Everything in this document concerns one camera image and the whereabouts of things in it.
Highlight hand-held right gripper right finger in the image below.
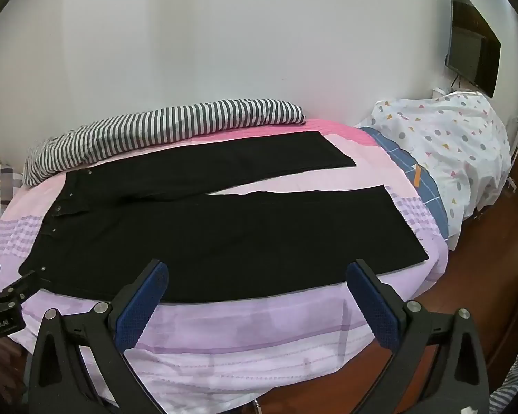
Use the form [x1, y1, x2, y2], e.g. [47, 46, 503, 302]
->
[345, 259, 490, 414]

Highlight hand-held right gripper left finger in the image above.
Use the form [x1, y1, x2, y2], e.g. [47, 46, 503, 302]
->
[23, 259, 173, 414]

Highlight black pants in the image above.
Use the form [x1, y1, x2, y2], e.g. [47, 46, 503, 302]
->
[18, 130, 429, 303]

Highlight pink purple bed sheet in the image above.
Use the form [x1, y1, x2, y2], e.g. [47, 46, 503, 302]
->
[0, 116, 450, 403]

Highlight blue plaid cloth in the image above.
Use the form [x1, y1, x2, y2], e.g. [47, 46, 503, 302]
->
[358, 126, 450, 251]

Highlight striped grey cloth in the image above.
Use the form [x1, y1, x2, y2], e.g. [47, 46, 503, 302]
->
[488, 341, 518, 414]

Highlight grey white striped blanket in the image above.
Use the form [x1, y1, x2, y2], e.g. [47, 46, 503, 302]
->
[22, 98, 306, 186]

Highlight white patterned sheet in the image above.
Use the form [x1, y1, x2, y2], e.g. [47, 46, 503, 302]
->
[369, 90, 512, 251]

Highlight wall-mounted black television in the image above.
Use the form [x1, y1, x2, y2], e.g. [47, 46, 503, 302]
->
[444, 0, 502, 99]

